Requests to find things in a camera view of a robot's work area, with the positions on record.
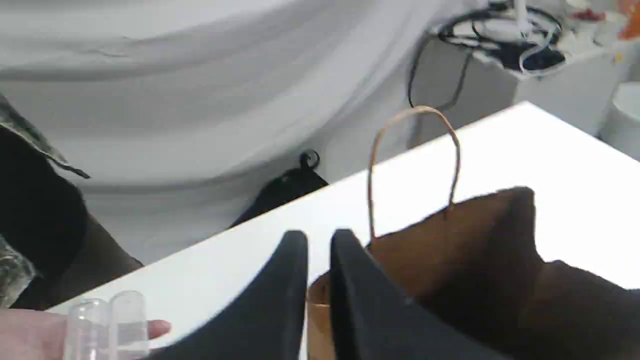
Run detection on brown paper bag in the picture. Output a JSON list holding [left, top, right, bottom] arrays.
[[306, 105, 639, 360]]

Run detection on black cable bundle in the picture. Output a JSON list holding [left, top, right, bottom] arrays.
[[407, 2, 568, 111]]

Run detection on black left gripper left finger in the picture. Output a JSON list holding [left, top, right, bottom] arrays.
[[150, 230, 308, 360]]

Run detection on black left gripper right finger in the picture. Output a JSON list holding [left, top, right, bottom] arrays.
[[330, 228, 503, 360]]

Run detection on white fabric backdrop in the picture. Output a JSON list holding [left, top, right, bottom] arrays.
[[0, 0, 486, 264]]

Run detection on camouflage jacket person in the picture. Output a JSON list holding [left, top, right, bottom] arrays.
[[0, 96, 143, 310]]

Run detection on grey side cabinet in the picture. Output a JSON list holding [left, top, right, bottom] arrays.
[[411, 39, 639, 136]]

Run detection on person's right hand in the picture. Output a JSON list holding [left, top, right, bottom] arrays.
[[0, 307, 172, 360]]

